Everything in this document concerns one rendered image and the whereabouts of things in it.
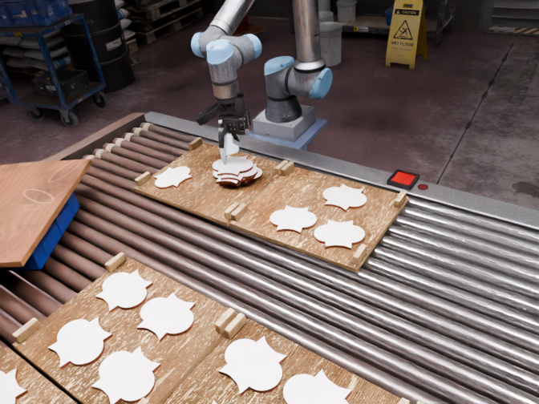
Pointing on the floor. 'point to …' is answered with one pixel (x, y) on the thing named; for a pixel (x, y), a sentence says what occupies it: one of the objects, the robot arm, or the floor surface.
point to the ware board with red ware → (246, 29)
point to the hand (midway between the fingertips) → (230, 153)
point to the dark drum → (111, 71)
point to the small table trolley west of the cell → (33, 102)
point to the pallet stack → (139, 13)
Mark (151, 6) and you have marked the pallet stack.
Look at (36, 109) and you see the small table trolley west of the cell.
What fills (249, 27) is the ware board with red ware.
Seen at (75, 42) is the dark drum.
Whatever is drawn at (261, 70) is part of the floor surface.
